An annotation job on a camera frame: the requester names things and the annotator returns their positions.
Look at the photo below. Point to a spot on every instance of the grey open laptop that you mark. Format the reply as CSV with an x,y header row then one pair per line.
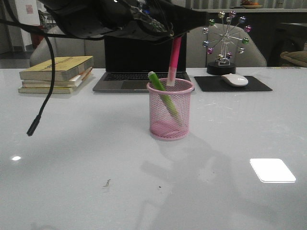
x,y
128,62

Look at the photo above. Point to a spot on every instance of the ferris wheel desk ornament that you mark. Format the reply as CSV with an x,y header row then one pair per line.
x,y
220,39

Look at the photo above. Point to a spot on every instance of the green highlighter pen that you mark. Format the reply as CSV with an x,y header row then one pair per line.
x,y
166,99

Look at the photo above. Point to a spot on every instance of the white computer mouse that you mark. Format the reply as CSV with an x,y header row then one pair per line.
x,y
235,80

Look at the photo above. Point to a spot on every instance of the bottom yellow book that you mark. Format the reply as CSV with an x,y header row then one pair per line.
x,y
58,90

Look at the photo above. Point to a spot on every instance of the fruit bowl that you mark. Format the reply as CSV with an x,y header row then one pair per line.
x,y
248,4

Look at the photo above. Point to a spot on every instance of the yellow book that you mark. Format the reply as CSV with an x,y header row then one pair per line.
x,y
65,68
58,90

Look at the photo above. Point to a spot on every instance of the black mouse pad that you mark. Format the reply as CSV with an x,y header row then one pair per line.
x,y
217,84

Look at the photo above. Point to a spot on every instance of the pink mesh pen holder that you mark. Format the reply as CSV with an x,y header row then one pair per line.
x,y
162,125

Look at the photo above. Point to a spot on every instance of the tan cushion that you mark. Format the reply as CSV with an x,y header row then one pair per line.
x,y
298,58

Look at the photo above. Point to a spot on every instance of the right grey armchair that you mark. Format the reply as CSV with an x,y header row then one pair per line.
x,y
204,48

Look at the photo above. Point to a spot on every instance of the red bin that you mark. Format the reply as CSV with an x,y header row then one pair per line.
x,y
36,40

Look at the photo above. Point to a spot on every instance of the left grey armchair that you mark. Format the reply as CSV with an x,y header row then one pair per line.
x,y
64,47

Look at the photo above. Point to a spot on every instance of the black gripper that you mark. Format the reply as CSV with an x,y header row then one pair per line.
x,y
155,21

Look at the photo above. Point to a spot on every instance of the middle cream book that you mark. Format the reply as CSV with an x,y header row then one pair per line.
x,y
73,82

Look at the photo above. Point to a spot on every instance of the pink highlighter pen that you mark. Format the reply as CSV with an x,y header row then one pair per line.
x,y
171,77

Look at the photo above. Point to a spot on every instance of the top yellow book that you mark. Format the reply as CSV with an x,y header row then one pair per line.
x,y
65,68

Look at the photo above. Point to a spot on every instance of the grey armchair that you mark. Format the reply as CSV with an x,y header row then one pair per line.
x,y
64,47
204,48

